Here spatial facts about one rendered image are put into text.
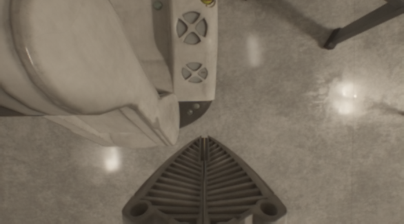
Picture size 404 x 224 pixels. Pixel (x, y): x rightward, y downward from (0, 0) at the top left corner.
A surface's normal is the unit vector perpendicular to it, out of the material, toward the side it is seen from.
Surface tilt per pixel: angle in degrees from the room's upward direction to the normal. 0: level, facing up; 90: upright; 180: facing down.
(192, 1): 0
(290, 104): 0
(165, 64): 14
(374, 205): 0
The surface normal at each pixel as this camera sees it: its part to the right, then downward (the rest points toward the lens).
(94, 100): 0.98, 0.17
